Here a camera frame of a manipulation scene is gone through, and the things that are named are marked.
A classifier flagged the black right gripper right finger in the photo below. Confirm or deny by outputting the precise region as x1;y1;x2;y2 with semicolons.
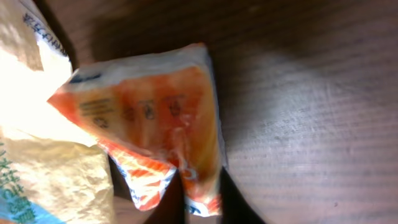
220;167;266;224

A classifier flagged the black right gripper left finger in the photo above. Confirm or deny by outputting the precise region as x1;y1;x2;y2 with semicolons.
148;171;186;224

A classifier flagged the small orange candy box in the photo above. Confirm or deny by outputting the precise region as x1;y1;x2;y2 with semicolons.
49;43;225;217

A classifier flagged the yellow snack bag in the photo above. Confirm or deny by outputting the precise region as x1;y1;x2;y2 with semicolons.
1;0;116;224

